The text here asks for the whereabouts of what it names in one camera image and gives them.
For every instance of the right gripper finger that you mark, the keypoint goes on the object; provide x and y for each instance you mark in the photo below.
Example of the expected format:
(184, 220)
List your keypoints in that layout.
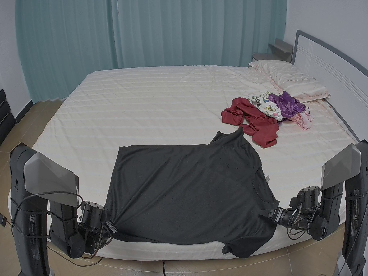
(268, 214)

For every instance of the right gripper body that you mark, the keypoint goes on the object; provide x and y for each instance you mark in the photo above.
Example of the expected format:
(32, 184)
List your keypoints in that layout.
(284, 218)

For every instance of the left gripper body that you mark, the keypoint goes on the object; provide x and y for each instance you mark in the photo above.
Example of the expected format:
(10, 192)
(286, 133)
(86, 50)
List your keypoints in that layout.
(103, 236)

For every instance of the black T-shirt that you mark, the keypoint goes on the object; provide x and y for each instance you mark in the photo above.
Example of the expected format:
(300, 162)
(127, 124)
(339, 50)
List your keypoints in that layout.
(187, 188)

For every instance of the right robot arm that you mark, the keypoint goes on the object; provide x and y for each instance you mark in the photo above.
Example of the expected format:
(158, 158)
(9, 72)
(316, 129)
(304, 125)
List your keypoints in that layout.
(356, 182)

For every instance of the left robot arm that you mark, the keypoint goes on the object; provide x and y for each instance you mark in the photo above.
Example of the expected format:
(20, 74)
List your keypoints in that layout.
(28, 211)

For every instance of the dark red garment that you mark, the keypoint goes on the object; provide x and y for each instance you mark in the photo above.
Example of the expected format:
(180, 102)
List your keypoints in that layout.
(264, 134)

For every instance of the pink garment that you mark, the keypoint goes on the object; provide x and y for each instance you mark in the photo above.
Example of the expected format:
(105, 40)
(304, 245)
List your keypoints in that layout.
(304, 122)

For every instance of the white printed garment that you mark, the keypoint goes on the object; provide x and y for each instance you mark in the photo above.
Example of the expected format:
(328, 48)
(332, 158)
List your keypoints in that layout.
(268, 108)

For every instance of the purple garment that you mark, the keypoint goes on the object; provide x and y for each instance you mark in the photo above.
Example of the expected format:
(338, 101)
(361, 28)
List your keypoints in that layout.
(287, 105)

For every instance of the bed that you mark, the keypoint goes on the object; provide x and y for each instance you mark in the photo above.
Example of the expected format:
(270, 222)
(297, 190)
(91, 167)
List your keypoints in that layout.
(143, 111)

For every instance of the cream pillow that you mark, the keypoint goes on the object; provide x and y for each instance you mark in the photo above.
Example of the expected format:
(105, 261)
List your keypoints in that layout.
(290, 76)

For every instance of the black ribbed furniture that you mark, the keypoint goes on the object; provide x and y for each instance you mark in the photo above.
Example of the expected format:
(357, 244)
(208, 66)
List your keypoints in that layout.
(5, 116)

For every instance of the grey bedside table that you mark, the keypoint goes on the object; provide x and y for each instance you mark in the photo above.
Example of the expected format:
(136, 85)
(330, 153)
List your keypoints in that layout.
(270, 55)

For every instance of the blue-green curtain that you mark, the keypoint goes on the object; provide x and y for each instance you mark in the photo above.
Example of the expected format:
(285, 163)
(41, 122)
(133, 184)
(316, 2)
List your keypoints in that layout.
(143, 24)

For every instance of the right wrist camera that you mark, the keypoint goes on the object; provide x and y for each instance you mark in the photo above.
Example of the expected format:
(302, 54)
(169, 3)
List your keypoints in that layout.
(293, 203)

